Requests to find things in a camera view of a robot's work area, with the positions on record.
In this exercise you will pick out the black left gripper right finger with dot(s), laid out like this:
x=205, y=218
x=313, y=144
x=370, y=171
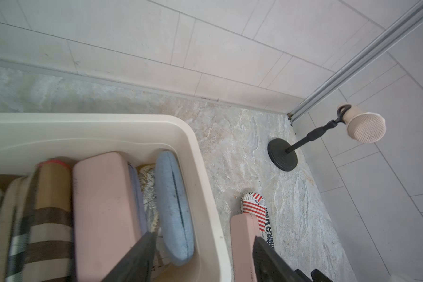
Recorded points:
x=269, y=266

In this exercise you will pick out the light blue case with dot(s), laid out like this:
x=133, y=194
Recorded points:
x=173, y=207

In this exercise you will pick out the pink slim case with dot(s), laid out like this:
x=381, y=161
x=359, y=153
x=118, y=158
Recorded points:
x=244, y=229

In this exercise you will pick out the lilac case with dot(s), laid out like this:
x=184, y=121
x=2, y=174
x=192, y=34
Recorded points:
x=136, y=186

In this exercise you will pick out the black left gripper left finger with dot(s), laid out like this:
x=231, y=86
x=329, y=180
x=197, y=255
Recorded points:
x=136, y=265

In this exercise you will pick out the plaid brown case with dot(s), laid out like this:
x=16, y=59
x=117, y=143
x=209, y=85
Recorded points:
x=42, y=247

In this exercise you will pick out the cream patterned glasses case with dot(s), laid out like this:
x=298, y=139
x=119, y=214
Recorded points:
x=161, y=261

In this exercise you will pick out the cream plastic storage box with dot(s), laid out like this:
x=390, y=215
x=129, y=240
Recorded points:
x=28, y=139

